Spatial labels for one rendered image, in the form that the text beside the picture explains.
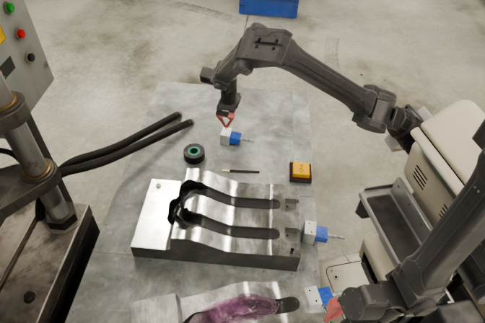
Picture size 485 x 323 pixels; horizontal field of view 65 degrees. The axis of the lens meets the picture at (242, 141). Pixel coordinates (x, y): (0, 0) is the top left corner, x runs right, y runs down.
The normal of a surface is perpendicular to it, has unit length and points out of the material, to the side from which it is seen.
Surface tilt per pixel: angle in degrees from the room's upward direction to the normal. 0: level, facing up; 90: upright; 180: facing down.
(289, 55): 57
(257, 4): 91
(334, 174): 0
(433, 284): 77
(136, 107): 1
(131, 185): 0
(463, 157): 42
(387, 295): 27
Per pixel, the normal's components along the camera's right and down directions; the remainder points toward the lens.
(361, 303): -0.85, -0.21
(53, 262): 0.04, -0.70
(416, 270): -0.98, 0.12
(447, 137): -0.63, -0.43
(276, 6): -0.10, 0.72
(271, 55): -0.55, -0.26
